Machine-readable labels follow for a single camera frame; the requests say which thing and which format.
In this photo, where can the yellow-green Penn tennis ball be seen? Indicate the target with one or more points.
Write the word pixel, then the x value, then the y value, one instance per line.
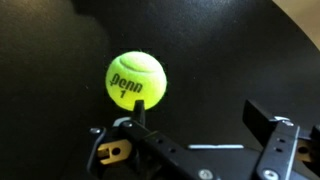
pixel 133 78

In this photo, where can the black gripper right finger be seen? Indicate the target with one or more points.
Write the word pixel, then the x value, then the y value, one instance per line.
pixel 283 150

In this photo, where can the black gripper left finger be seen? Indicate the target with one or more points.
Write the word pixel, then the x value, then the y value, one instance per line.
pixel 150 156

